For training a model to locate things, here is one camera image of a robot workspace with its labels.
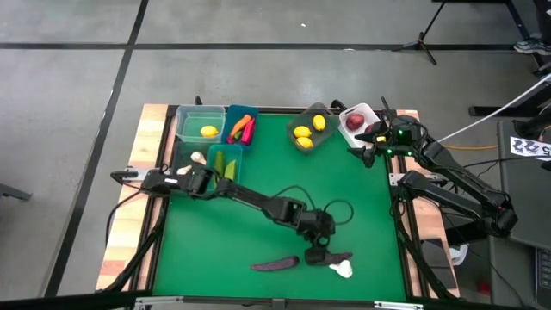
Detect white paper tag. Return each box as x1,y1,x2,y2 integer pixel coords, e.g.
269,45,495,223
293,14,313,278
510,135,551,163

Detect teal plastic bin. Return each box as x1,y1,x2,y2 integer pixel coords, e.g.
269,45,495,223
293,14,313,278
206,144,244,186

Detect white cable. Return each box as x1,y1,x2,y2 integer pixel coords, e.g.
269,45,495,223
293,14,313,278
438,72,551,143

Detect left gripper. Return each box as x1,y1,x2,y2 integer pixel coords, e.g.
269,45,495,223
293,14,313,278
296,208,337,266

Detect grey cart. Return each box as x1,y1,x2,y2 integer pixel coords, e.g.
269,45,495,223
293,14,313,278
490,120,551,310

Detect black tripod stand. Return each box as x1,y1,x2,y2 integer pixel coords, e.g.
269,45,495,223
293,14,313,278
390,0,449,66

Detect small white object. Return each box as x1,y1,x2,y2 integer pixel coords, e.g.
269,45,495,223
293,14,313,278
449,243,470,267

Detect black power cable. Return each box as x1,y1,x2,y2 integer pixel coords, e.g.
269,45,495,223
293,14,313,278
104,189,145,249

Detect yellow cable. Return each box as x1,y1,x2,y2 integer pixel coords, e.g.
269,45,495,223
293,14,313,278
445,144,500,152

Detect red chili pepper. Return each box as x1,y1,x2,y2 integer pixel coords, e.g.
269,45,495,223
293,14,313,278
241,117,257,146

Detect black table frame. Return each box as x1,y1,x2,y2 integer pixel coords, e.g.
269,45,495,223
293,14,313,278
128,96,431,310

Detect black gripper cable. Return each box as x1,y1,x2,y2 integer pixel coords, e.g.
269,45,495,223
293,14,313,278
270,184,356,227

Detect red yellow apple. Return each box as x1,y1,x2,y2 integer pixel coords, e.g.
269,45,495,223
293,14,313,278
345,113,366,133

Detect yellow-green cucumber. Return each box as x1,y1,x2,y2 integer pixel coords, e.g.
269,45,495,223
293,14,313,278
223,158,238,182

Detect blue plastic bin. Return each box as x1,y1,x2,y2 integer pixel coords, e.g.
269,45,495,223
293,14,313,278
221,104,260,152

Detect white garlic bulb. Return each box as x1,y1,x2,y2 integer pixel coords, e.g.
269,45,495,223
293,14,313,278
329,259,354,279

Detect purple eggplant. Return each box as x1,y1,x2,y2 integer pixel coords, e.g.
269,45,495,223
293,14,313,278
325,251,354,265
251,255,300,273

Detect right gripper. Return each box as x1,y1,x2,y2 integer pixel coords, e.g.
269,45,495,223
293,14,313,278
347,120,417,169

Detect grey translucent bin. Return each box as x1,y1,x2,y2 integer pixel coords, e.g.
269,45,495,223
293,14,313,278
286,102,342,155

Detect black chair leg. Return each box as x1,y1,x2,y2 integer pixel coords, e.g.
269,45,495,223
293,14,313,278
0,183,34,202

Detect silver camera mount bar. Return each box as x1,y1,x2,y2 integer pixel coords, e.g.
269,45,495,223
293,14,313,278
133,294,425,310

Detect clear plastic bin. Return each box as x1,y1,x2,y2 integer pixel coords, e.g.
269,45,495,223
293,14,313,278
175,104,226,144

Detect orange-red carrot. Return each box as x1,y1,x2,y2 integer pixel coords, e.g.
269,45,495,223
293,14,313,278
228,114,253,140

